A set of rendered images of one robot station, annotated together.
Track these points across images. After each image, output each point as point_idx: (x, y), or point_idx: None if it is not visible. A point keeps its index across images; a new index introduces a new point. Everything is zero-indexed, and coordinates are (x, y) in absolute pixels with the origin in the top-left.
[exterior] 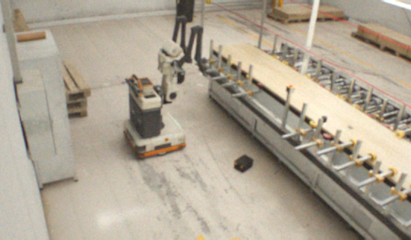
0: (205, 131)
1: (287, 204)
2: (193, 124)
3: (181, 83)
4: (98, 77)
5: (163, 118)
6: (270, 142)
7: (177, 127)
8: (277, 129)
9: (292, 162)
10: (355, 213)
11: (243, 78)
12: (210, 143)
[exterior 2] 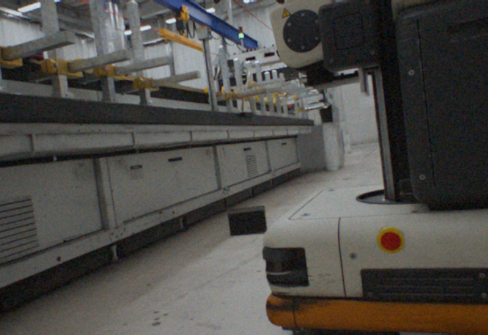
0: (170, 295)
1: (272, 206)
2: (151, 327)
3: (279, 2)
4: None
5: (330, 207)
6: (157, 207)
7: (319, 193)
8: (218, 115)
9: (197, 196)
10: (249, 170)
11: (36, 90)
12: (221, 267)
